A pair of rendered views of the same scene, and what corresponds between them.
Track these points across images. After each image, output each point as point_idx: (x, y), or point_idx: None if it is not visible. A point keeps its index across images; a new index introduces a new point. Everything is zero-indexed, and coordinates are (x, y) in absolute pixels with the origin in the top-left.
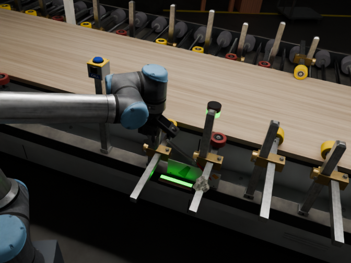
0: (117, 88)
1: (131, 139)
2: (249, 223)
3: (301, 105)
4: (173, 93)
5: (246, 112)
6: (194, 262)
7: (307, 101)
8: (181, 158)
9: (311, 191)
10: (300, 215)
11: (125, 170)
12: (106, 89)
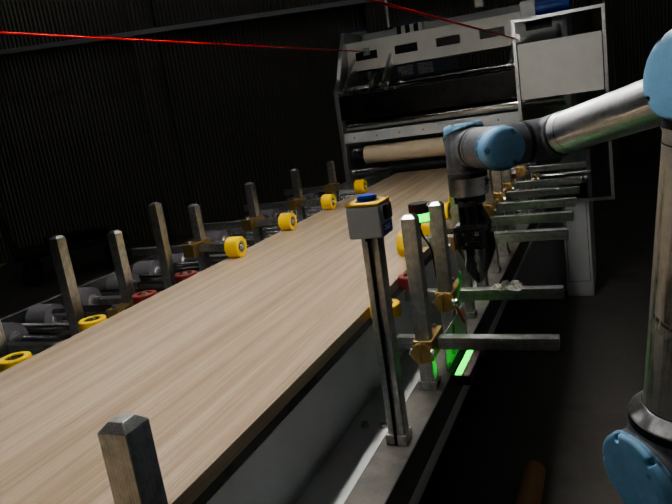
0: (525, 126)
1: (328, 447)
2: None
3: (315, 251)
4: (279, 315)
5: (340, 270)
6: None
7: (306, 249)
8: (379, 393)
9: None
10: None
11: (435, 438)
12: (521, 136)
